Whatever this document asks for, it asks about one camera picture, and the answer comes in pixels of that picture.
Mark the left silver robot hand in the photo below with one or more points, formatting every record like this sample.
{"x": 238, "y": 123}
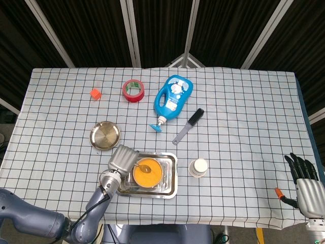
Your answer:
{"x": 122, "y": 160}

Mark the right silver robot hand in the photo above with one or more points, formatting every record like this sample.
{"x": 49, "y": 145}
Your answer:
{"x": 311, "y": 197}

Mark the small metal spoon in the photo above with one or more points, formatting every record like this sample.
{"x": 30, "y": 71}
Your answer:
{"x": 146, "y": 169}

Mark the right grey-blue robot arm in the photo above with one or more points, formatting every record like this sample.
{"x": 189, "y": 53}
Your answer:
{"x": 316, "y": 232}

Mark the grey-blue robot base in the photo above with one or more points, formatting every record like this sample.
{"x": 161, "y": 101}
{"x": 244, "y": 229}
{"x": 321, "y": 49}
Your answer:
{"x": 157, "y": 235}

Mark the white bowl of orange powder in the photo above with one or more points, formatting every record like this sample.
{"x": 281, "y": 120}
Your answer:
{"x": 152, "y": 179}

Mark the round steel plate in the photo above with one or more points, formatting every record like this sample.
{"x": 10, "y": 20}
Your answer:
{"x": 104, "y": 136}

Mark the rectangular steel tray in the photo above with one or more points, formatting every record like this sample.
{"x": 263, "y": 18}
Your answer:
{"x": 167, "y": 188}

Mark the red tape roll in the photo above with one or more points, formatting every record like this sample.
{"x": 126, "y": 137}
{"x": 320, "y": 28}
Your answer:
{"x": 133, "y": 97}

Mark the grey brush with black bristles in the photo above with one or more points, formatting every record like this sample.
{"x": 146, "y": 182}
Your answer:
{"x": 185, "y": 129}

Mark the orange cube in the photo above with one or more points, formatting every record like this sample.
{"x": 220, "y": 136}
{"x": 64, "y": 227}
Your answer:
{"x": 95, "y": 93}

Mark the blue detergent pump bottle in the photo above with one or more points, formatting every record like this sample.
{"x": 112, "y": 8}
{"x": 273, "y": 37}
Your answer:
{"x": 170, "y": 106}

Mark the white paper cup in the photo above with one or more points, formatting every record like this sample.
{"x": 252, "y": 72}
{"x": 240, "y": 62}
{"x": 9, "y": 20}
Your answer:
{"x": 198, "y": 167}

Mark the light blue checked tablecloth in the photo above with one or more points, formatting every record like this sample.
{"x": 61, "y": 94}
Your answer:
{"x": 241, "y": 127}

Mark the black folding screen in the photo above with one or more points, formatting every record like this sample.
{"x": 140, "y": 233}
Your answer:
{"x": 89, "y": 30}

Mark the white metal stand frame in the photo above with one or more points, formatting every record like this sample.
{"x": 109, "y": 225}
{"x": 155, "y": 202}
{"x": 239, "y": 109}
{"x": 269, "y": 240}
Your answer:
{"x": 186, "y": 61}

